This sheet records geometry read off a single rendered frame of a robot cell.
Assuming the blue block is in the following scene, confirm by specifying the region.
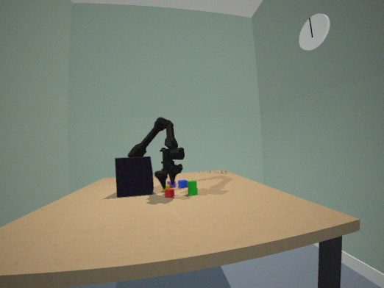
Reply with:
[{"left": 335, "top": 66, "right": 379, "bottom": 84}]
[{"left": 178, "top": 180, "right": 188, "bottom": 189}]

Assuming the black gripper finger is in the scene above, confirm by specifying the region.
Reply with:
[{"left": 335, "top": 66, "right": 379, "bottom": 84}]
[
  {"left": 156, "top": 177, "right": 168, "bottom": 189},
  {"left": 168, "top": 173, "right": 177, "bottom": 185}
]

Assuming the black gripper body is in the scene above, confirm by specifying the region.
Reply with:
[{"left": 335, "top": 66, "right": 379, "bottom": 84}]
[{"left": 154, "top": 159, "right": 175, "bottom": 178}]

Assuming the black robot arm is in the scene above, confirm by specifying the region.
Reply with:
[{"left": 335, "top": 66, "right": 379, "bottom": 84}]
[{"left": 127, "top": 117, "right": 185, "bottom": 174}]

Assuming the red block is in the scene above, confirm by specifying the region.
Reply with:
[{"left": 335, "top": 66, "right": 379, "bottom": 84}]
[{"left": 164, "top": 189, "right": 174, "bottom": 198}]

